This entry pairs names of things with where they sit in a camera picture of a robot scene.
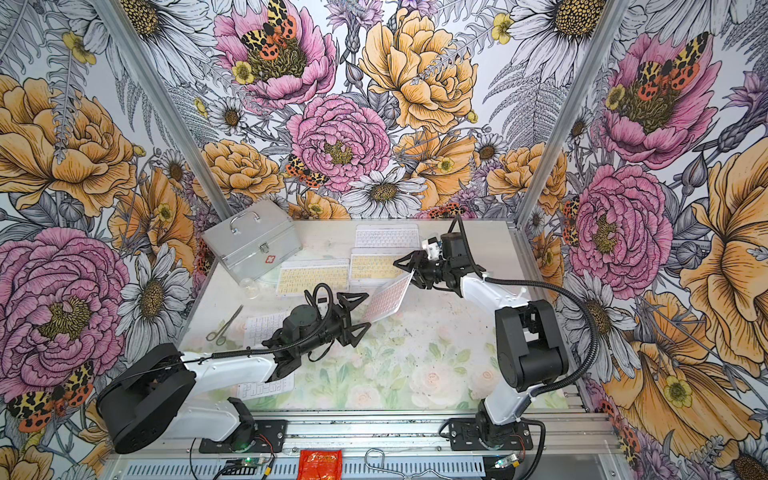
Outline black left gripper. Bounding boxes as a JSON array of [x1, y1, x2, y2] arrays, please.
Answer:
[[299, 292, 370, 355]]

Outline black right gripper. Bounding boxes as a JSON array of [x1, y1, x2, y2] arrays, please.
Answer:
[[393, 250, 451, 291]]

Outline pink keyboard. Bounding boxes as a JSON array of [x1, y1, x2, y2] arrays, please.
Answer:
[[362, 272, 413, 323]]

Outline yellow keyboard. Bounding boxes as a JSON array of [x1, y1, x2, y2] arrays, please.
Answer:
[[349, 248, 412, 286], [276, 259, 349, 297]]

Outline white keyboard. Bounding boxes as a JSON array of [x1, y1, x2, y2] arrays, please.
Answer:
[[354, 224, 421, 250], [237, 310, 295, 400]]

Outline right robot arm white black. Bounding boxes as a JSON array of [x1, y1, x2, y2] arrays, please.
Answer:
[[393, 232, 569, 450]]

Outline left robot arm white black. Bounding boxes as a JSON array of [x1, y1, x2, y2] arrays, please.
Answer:
[[96, 284, 371, 454]]

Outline silver metal case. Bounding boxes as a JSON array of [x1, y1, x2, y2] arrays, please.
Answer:
[[203, 200, 302, 283]]

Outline metal scissors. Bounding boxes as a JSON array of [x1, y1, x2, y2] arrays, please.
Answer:
[[206, 305, 244, 346]]

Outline red packet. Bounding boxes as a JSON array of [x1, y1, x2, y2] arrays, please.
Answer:
[[297, 450, 343, 480]]

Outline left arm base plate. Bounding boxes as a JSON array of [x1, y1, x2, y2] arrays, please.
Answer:
[[198, 420, 288, 454]]

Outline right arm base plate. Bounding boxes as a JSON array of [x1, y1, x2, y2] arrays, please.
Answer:
[[447, 418, 533, 451]]

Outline black corrugated cable right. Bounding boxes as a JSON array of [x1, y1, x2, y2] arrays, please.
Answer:
[[449, 215, 601, 398]]

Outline aluminium front rail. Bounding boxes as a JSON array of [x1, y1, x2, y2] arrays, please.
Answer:
[[126, 409, 620, 460]]

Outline right aluminium frame post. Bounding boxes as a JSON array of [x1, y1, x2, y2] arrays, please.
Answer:
[[514, 0, 629, 230]]

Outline aluminium frame post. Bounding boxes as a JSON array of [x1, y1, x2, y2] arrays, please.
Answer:
[[514, 0, 629, 230], [94, 1, 234, 220]]

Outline left aluminium frame post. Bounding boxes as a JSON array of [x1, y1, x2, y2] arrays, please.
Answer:
[[94, 1, 234, 220]]

